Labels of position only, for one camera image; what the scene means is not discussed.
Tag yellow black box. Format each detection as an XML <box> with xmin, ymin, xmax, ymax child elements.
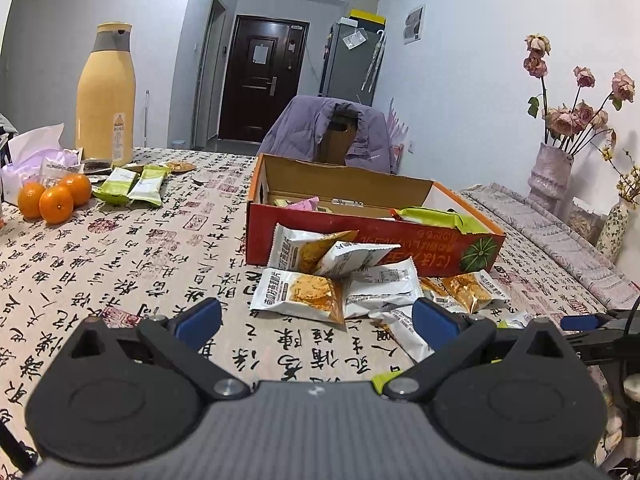
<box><xmin>350</xmin><ymin>8</ymin><xmax>388</xmax><ymax>25</ymax></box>

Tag purple padded jacket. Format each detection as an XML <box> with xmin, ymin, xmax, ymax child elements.
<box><xmin>260</xmin><ymin>95</ymin><xmax>393</xmax><ymax>175</ymax></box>

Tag yellow flower twigs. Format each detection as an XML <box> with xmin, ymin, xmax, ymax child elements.
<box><xmin>600</xmin><ymin>145</ymin><xmax>640</xmax><ymax>207</ymax></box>

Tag white tissue pack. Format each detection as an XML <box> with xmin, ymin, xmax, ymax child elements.
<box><xmin>0</xmin><ymin>147</ymin><xmax>83</xmax><ymax>203</ymax></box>

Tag pink ribbed vase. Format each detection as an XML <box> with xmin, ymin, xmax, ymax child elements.
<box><xmin>529</xmin><ymin>142</ymin><xmax>575</xmax><ymax>214</ymax></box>

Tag floral patterned vase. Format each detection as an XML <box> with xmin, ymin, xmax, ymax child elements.
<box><xmin>595</xmin><ymin>197</ymin><xmax>631</xmax><ymax>264</ymax></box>

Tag glass storage jar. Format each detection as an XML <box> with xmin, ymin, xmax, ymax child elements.
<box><xmin>567</xmin><ymin>197</ymin><xmax>609</xmax><ymax>247</ymax></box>

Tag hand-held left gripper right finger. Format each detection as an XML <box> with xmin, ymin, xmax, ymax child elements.
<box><xmin>384</xmin><ymin>297</ymin><xmax>576</xmax><ymax>402</ymax></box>

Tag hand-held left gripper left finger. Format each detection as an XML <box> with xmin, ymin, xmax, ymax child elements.
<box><xmin>62</xmin><ymin>297</ymin><xmax>251</xmax><ymax>402</ymax></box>

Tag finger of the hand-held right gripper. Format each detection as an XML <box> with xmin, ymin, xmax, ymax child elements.
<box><xmin>570</xmin><ymin>329</ymin><xmax>640</xmax><ymax>365</ymax></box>
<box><xmin>560</xmin><ymin>313</ymin><xmax>616</xmax><ymax>332</ymax></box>

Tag bunch of dried roses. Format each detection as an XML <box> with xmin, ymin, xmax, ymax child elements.
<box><xmin>522</xmin><ymin>34</ymin><xmax>636</xmax><ymax>157</ymax></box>

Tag lime green snack packet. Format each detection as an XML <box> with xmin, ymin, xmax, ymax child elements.
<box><xmin>392</xmin><ymin>206</ymin><xmax>489</xmax><ymax>236</ymax></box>

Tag dark cloth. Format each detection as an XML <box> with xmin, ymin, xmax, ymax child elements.
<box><xmin>0</xmin><ymin>114</ymin><xmax>21</xmax><ymax>166</ymax></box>

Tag grey fridge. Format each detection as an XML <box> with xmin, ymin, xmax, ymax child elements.
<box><xmin>320</xmin><ymin>19</ymin><xmax>386</xmax><ymax>108</ymax></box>

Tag dark entrance door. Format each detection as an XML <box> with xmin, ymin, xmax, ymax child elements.
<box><xmin>218</xmin><ymin>15</ymin><xmax>310</xmax><ymax>144</ymax></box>

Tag folded grey pink quilt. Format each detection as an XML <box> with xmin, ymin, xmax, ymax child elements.
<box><xmin>460</xmin><ymin>183</ymin><xmax>640</xmax><ymax>311</ymax></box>

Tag red orange cardboard box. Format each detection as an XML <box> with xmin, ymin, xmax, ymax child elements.
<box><xmin>245</xmin><ymin>153</ymin><xmax>507</xmax><ymax>279</ymax></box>

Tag orange mandarin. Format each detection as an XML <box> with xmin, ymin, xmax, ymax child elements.
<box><xmin>17</xmin><ymin>181</ymin><xmax>47</xmax><ymax>220</ymax></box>
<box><xmin>59</xmin><ymin>173</ymin><xmax>93</xmax><ymax>207</ymax></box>
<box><xmin>39</xmin><ymin>186</ymin><xmax>75</xmax><ymax>225</ymax></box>

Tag yellow thermos bottle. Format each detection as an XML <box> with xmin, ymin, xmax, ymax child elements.
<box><xmin>76</xmin><ymin>22</ymin><xmax>137</xmax><ymax>166</ymax></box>

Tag wooden chair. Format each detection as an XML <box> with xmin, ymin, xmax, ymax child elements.
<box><xmin>320</xmin><ymin>110</ymin><xmax>359</xmax><ymax>166</ymax></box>

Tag folded white umbrella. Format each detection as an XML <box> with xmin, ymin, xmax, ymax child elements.
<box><xmin>361</xmin><ymin>30</ymin><xmax>387</xmax><ymax>94</ymax></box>

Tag pile of cracker packets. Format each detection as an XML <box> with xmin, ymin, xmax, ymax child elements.
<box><xmin>248</xmin><ymin>223</ymin><xmax>538</xmax><ymax>364</ymax></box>

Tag small white label packet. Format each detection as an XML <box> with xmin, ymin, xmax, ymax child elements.
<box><xmin>40</xmin><ymin>156</ymin><xmax>83</xmax><ymax>181</ymax></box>

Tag grey interior door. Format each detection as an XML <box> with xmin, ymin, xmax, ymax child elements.
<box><xmin>192</xmin><ymin>0</ymin><xmax>229</xmax><ymax>149</ymax></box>

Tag clear plastic bag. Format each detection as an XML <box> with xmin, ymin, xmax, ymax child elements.
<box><xmin>342</xmin><ymin>27</ymin><xmax>369</xmax><ymax>51</ymax></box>

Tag wall poster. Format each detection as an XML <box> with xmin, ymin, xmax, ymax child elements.
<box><xmin>403</xmin><ymin>5</ymin><xmax>427</xmax><ymax>45</ymax></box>

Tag white tissue paper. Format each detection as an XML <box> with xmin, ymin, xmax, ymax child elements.
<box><xmin>7</xmin><ymin>122</ymin><xmax>66</xmax><ymax>171</ymax></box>

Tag small green white packet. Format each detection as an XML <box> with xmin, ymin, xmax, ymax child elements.
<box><xmin>92</xmin><ymin>166</ymin><xmax>139</xmax><ymax>206</ymax></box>
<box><xmin>127</xmin><ymin>164</ymin><xmax>171</xmax><ymax>208</ymax></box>

